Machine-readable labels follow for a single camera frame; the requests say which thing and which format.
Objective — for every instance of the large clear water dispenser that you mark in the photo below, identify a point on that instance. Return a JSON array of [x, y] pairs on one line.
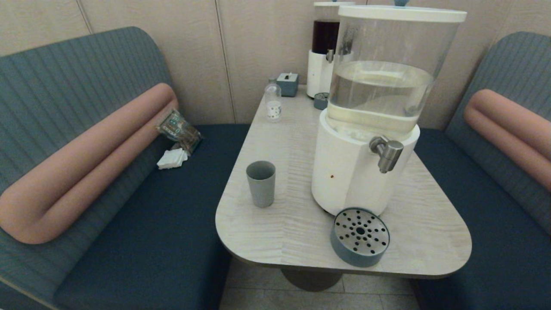
[[344, 172]]

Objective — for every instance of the grey plastic cup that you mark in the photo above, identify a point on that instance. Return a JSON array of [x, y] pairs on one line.
[[261, 189]]

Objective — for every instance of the dark drink dispenser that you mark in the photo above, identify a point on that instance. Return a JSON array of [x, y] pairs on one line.
[[318, 73]]

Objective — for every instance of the blue-grey tissue box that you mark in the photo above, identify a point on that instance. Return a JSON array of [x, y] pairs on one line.
[[287, 85]]

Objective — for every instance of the green snack packet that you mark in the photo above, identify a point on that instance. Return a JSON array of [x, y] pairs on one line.
[[178, 130]]

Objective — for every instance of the small blue-grey drip tray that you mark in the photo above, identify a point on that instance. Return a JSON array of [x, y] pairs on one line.
[[320, 101]]

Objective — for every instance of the small clear bottle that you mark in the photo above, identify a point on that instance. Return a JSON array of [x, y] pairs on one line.
[[273, 103]]

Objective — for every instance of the pink bolster cushion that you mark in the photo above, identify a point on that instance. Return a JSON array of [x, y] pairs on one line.
[[508, 125], [86, 163]]

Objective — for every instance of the white napkin stack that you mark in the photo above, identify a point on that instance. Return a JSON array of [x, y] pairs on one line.
[[172, 159]]

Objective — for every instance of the round blue-grey drip tray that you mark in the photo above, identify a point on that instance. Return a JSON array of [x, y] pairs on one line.
[[359, 234]]

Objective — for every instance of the steel dispenser tap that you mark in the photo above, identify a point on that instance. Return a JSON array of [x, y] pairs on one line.
[[389, 155]]

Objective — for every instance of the teal upholstered bench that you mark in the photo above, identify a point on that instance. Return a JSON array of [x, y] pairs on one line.
[[495, 241], [150, 224]]

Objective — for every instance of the brass table pedestal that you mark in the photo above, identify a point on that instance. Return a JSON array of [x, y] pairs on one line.
[[312, 280]]

